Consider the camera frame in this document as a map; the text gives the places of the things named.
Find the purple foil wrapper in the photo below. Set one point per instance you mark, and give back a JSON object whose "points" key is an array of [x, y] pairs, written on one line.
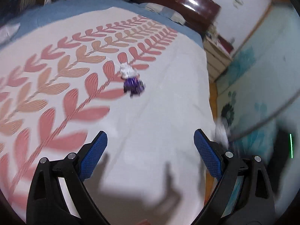
{"points": [[134, 86]]}

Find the flat blue white pillow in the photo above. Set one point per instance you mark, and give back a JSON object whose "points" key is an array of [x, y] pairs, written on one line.
{"points": [[164, 11]]}

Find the beige wooden nightstand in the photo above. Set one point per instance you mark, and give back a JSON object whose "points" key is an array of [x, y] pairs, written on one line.
{"points": [[218, 59]]}

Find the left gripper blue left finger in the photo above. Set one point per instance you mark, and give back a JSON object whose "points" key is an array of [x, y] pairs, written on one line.
{"points": [[90, 155]]}

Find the dark red wooden headboard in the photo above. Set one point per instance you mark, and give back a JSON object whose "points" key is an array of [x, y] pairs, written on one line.
{"points": [[199, 14]]}

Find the white leaf-pattern bed cover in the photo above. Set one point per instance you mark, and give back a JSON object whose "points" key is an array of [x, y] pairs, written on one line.
{"points": [[61, 85]]}

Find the white cloth on bed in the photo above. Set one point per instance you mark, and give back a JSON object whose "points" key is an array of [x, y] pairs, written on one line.
{"points": [[8, 31]]}

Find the floral sliding wardrobe door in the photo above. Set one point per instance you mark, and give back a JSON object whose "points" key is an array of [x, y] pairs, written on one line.
{"points": [[258, 96]]}

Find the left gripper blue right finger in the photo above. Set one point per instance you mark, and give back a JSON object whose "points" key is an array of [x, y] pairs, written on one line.
{"points": [[206, 149]]}

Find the blue bed sheet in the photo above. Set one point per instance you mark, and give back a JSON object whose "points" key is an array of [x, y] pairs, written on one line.
{"points": [[39, 16]]}

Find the white deer wall hook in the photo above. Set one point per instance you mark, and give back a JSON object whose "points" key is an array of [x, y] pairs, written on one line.
{"points": [[238, 3]]}

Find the white tissue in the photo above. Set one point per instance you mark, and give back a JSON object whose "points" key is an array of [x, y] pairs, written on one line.
{"points": [[127, 71]]}

